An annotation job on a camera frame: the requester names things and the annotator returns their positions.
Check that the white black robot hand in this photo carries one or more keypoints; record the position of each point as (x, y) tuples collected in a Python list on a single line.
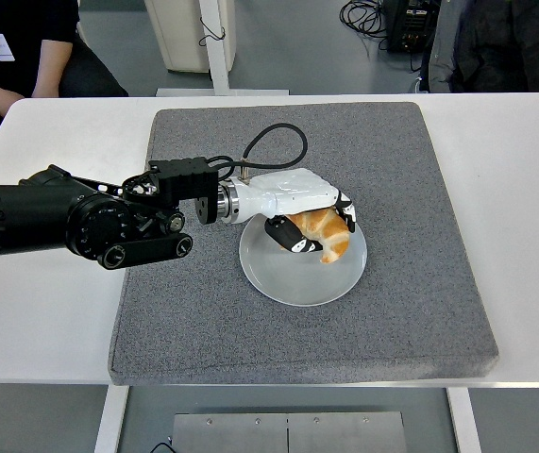
[(292, 193)]

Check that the golden croissant bread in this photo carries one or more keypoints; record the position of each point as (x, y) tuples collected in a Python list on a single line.
[(332, 236)]

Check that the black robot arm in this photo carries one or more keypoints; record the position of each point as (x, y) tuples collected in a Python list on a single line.
[(28, 212)]

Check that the round grey plate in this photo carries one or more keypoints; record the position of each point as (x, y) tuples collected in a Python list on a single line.
[(297, 283)]

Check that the grey metal plate with screws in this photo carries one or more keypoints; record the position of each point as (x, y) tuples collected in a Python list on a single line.
[(288, 434)]

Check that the grey fabric mat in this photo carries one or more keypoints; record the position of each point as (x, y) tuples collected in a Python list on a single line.
[(392, 165)]

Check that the white table column with foot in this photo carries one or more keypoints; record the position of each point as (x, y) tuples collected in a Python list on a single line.
[(217, 56)]

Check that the cream white cabinet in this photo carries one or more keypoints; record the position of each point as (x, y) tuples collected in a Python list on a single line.
[(174, 28)]

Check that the black equipment box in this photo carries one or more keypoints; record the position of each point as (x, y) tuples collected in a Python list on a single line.
[(410, 28)]

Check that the person in dark jacket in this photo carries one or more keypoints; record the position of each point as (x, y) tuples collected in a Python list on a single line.
[(510, 47)]

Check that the white table leg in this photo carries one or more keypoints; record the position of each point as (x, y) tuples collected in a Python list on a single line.
[(462, 420), (111, 420)]

